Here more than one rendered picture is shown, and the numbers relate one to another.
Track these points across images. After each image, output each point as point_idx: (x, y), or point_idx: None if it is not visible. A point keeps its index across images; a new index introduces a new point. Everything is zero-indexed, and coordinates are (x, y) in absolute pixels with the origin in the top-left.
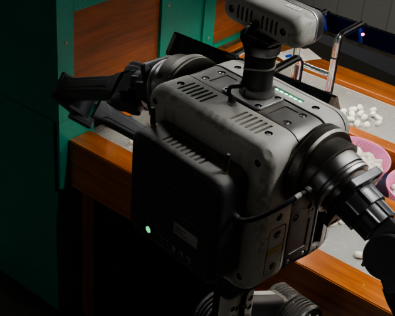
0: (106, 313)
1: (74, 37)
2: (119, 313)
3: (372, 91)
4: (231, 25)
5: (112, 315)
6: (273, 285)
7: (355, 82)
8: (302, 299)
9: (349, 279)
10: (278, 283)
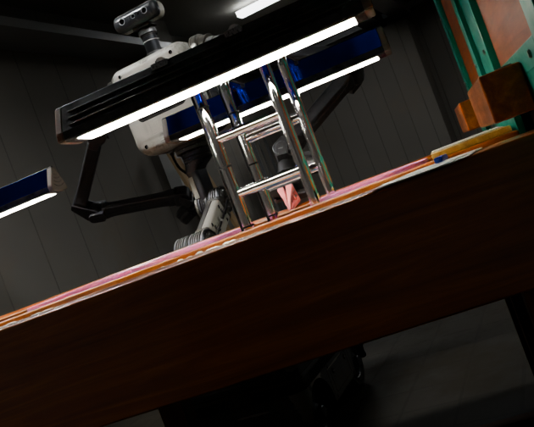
0: None
1: (446, 14)
2: (531, 411)
3: (189, 257)
4: (500, 36)
5: None
6: (207, 229)
7: (236, 240)
8: (184, 237)
9: (158, 257)
10: (203, 230)
